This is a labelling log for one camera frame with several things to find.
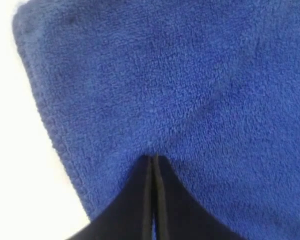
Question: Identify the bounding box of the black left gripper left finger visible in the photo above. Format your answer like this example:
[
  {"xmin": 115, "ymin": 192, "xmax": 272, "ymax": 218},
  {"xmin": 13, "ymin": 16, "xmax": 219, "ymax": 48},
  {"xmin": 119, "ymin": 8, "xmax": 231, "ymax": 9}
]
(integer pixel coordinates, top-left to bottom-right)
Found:
[{"xmin": 70, "ymin": 155, "xmax": 153, "ymax": 240}]

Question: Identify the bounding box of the blue microfiber towel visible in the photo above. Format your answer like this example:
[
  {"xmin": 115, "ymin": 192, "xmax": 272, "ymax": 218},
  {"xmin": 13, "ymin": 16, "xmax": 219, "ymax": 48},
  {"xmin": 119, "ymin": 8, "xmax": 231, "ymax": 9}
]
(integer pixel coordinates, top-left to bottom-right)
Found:
[{"xmin": 12, "ymin": 0, "xmax": 300, "ymax": 240}]

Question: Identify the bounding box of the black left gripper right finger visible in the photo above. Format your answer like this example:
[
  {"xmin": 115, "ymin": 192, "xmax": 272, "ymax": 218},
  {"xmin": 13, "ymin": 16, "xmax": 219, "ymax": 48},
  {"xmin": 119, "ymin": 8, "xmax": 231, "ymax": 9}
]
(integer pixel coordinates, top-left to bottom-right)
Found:
[{"xmin": 152, "ymin": 155, "xmax": 240, "ymax": 240}]

